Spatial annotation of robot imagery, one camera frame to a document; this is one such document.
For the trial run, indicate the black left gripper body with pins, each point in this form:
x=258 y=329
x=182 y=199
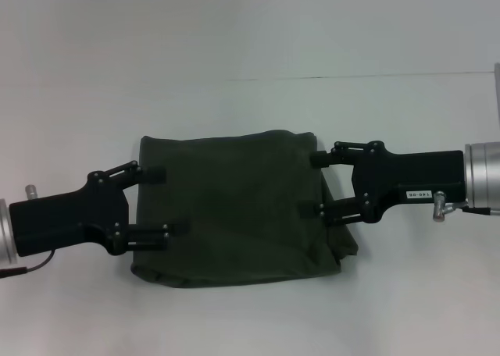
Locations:
x=66 y=219

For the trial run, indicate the dark green printed shirt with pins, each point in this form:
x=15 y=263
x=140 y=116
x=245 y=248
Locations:
x=242 y=207

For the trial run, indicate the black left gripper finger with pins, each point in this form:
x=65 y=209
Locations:
x=156 y=237
x=148 y=174

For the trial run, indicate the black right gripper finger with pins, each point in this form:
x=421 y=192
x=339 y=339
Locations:
x=336 y=211
x=340 y=155

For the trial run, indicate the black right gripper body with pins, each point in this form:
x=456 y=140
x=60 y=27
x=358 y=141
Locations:
x=410 y=176

